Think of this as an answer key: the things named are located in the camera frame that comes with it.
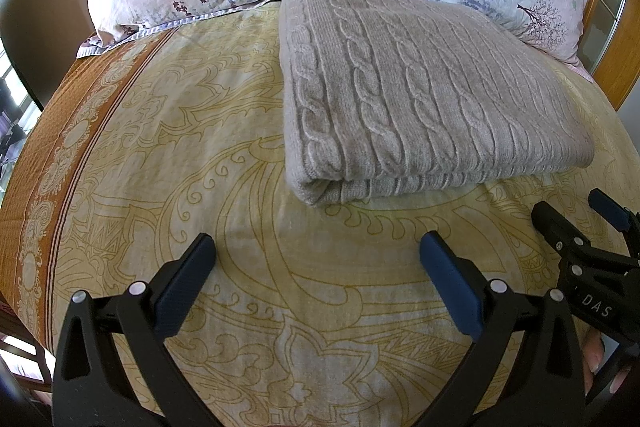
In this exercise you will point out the wooden headboard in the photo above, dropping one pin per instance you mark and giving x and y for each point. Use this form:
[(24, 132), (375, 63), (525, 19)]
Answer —
[(607, 62)]

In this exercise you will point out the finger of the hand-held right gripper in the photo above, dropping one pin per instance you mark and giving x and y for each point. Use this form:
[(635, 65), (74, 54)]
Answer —
[(610, 209), (555, 227)]

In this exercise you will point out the brown wooden furniture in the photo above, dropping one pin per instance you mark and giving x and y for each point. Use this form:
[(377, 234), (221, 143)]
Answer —
[(20, 347)]

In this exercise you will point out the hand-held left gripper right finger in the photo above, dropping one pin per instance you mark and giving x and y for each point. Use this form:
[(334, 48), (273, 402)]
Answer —
[(450, 287)]

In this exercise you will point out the person's right hand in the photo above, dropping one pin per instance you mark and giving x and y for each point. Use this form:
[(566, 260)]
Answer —
[(595, 352)]

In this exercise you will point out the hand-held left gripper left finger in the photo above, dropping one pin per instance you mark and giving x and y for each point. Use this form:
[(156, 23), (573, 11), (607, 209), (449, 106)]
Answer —
[(185, 287)]

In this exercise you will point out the yellow patterned bed sheet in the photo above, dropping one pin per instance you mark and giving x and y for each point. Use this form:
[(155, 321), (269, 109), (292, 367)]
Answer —
[(300, 257)]

